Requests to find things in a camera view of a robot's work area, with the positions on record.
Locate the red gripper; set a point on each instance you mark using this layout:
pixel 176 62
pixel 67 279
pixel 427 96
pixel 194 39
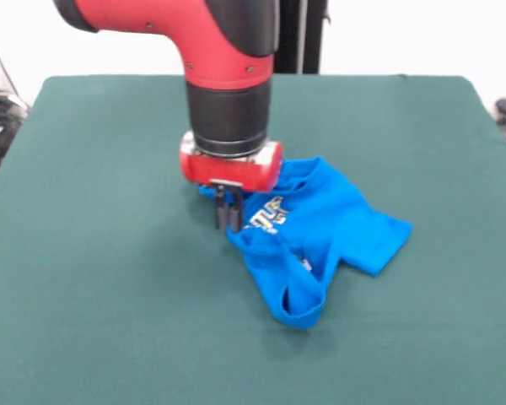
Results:
pixel 227 171

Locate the blue laundry item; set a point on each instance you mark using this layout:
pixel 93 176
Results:
pixel 320 228

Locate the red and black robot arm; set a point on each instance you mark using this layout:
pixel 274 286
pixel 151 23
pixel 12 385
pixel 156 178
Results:
pixel 223 50

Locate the dark green table cloth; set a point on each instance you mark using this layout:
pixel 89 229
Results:
pixel 109 295

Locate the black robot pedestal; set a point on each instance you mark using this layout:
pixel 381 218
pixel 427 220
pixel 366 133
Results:
pixel 299 38

